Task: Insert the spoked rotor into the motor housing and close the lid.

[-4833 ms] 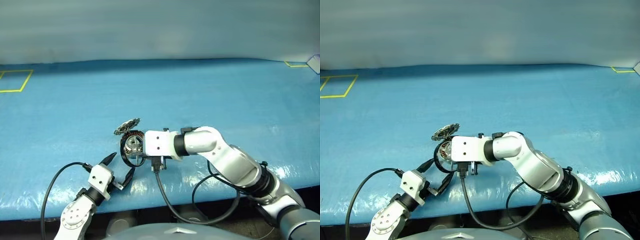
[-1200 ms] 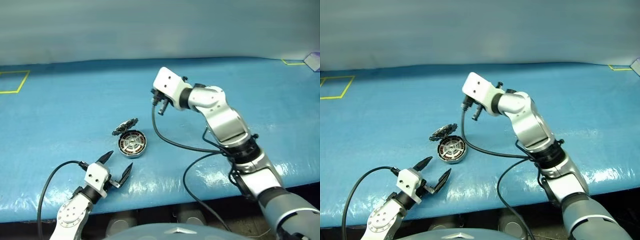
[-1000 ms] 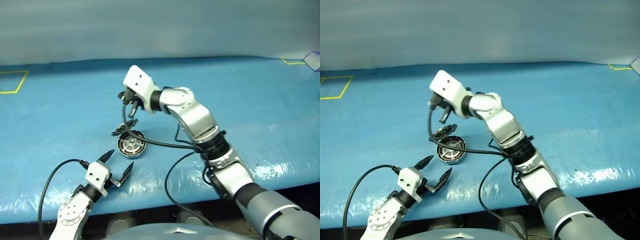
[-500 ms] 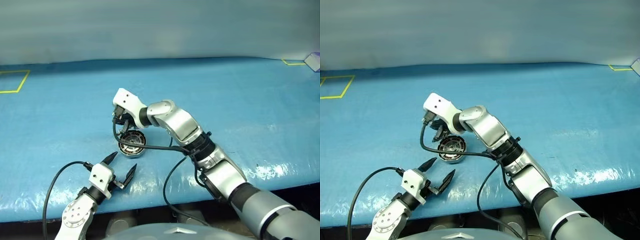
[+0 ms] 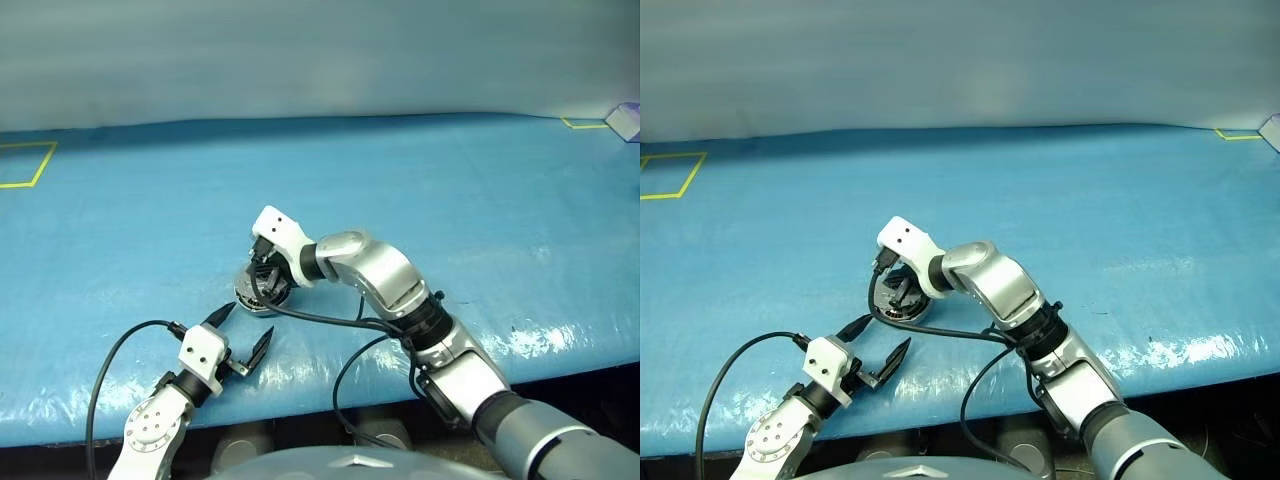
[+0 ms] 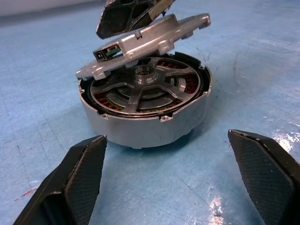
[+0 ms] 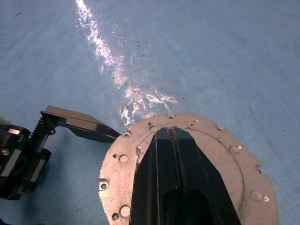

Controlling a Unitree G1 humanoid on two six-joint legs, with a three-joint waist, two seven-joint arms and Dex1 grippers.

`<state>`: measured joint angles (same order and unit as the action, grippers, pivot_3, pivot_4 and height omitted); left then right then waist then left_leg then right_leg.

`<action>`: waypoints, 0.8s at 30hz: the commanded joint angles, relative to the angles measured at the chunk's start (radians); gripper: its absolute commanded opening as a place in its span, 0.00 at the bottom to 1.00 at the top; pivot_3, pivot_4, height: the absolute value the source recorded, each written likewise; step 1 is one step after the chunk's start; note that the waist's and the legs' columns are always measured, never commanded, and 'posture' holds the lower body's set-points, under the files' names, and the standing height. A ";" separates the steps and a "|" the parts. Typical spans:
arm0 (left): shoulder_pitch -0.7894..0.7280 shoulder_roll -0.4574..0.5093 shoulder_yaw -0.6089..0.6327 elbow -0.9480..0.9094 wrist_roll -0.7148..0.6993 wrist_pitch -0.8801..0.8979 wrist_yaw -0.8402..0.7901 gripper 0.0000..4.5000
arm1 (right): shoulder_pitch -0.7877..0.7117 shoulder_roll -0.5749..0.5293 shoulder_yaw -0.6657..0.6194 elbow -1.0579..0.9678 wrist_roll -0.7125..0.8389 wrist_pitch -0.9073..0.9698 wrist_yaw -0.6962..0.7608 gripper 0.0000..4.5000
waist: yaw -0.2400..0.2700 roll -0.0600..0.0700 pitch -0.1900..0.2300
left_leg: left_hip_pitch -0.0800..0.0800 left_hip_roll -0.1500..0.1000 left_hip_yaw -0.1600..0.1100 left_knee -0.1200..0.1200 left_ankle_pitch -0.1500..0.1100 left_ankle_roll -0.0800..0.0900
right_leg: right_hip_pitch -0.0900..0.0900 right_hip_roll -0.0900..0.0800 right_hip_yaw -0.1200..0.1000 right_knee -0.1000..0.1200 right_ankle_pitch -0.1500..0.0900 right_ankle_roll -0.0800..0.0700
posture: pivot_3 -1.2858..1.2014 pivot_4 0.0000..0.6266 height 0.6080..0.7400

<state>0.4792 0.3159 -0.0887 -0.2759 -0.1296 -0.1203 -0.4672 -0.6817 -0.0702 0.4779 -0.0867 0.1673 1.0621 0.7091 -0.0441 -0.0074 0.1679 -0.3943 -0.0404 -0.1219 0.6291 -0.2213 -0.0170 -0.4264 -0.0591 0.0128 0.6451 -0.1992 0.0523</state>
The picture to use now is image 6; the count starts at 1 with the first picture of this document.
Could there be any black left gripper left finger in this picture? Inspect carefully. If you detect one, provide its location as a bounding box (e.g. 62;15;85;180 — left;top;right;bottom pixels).
13;135;108;225

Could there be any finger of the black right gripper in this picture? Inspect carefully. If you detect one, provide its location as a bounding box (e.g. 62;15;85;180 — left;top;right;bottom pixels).
149;0;175;20
95;0;157;40

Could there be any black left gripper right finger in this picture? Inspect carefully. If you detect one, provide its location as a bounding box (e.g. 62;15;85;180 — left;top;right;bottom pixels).
227;129;300;225

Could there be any silver motor cover with circuit board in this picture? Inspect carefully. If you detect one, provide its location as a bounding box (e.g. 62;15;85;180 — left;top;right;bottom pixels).
75;13;211;82

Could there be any silver motor housing with copper windings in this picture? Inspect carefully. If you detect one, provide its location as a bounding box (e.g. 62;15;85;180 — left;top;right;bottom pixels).
78;52;213;150

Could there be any black-rimmed silver spoked rotor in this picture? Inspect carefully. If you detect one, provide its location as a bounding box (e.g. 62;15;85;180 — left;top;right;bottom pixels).
89;52;203;117

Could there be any blue table mat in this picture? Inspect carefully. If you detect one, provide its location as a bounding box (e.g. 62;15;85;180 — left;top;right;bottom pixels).
0;0;300;225

